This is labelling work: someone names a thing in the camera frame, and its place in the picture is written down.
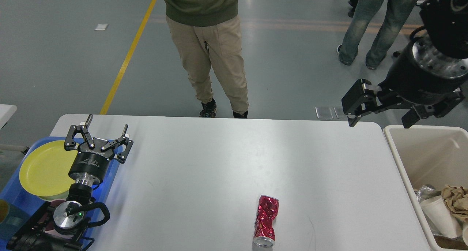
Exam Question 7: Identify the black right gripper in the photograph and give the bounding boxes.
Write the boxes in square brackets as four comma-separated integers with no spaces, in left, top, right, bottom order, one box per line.
[341,37,467,129]

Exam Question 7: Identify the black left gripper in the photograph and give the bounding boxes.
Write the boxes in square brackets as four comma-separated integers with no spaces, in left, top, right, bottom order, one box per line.
[64,114,134,187]

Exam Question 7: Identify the yellow plastic plate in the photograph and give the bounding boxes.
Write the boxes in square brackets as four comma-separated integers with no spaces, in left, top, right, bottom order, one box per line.
[19,141,77,196]

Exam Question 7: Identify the aluminium foil tray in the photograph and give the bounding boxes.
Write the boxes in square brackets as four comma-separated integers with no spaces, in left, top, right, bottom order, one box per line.
[415,184,441,235]

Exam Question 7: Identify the dark teal mug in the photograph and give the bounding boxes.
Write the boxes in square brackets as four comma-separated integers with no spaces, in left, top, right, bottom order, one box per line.
[0,199,30,240]

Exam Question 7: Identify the white paper cup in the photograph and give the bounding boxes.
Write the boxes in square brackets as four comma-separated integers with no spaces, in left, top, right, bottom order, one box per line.
[461,222,468,246]
[420,195,463,238]

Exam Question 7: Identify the brown paper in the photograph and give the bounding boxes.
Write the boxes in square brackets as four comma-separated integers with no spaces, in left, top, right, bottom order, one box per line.
[441,185,468,223]

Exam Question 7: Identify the crushed red soda can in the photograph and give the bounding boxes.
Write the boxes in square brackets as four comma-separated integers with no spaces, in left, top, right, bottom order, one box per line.
[253,195,279,248]

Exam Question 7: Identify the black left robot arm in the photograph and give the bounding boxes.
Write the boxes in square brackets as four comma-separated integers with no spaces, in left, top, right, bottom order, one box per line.
[1,115,133,251]

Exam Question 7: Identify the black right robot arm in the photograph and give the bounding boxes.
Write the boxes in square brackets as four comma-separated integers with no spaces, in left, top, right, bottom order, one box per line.
[341,0,468,129]

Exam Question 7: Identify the pale green plate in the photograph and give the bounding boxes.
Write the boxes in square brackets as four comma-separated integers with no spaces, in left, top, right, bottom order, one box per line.
[38,190,69,202]

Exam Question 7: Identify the beige plastic bin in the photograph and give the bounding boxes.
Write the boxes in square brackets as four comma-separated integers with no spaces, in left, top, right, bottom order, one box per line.
[383,125,468,251]

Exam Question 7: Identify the blue plastic tray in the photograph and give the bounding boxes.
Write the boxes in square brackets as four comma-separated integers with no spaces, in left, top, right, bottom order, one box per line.
[0,136,120,251]

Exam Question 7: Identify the white side table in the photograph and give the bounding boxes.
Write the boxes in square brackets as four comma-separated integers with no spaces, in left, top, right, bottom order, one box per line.
[0,104,17,129]

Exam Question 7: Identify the person in blue jeans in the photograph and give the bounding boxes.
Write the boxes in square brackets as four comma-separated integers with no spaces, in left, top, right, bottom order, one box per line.
[336,0,424,70]

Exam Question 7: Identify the person in dark clothes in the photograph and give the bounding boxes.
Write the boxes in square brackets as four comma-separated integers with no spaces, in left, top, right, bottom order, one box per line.
[348,0,359,18]

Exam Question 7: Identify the person in green sweater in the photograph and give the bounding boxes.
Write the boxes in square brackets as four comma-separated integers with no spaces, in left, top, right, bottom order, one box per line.
[164,0,249,118]

